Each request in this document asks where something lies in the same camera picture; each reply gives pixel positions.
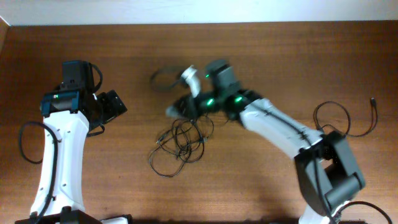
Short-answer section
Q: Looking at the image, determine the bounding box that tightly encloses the black cable bundle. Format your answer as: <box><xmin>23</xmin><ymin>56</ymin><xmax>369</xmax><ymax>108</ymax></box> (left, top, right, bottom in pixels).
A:
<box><xmin>148</xmin><ymin>113</ymin><xmax>215</xmax><ymax>179</ymax></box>

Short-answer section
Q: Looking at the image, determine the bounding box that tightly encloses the separated black usb cable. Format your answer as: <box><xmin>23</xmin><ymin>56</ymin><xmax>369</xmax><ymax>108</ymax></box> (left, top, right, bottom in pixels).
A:
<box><xmin>312</xmin><ymin>97</ymin><xmax>379</xmax><ymax>138</ymax></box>

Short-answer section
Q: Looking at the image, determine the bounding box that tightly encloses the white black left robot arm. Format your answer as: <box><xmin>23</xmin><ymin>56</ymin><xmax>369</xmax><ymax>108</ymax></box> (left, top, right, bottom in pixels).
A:
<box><xmin>20</xmin><ymin>60</ymin><xmax>127</xmax><ymax>223</ymax></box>

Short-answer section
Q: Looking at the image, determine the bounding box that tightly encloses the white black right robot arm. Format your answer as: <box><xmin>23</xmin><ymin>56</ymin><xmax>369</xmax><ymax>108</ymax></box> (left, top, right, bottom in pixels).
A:
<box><xmin>168</xmin><ymin>60</ymin><xmax>366</xmax><ymax>223</ymax></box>

